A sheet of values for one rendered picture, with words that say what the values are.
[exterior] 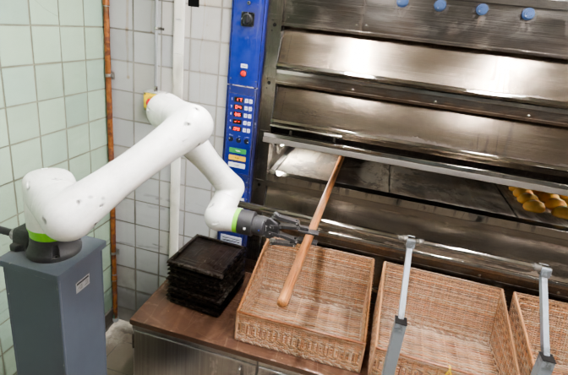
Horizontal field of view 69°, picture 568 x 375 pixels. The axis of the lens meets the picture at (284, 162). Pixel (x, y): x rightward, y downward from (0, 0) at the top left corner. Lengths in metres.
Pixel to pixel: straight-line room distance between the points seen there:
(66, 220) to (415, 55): 1.45
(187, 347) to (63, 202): 1.09
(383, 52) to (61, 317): 1.53
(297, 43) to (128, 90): 0.92
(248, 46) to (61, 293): 1.24
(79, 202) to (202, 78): 1.12
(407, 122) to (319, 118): 0.40
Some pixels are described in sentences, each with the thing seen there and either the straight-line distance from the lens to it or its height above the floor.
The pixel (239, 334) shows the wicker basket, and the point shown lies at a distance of 1.94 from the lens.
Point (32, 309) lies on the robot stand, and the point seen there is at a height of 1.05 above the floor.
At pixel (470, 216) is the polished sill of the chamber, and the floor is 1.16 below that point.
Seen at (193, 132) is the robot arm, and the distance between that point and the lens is 1.19.
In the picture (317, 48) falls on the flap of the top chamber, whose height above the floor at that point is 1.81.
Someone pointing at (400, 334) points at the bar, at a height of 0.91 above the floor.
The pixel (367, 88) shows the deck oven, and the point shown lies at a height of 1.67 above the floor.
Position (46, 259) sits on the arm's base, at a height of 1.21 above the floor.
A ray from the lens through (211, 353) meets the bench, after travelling 2.00.
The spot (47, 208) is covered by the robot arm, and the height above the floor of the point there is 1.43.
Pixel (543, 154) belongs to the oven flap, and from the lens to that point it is 2.03.
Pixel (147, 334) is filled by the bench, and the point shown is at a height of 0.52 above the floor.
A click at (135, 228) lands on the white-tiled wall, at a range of 2.56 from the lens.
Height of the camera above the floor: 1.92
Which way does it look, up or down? 19 degrees down
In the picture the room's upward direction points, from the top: 7 degrees clockwise
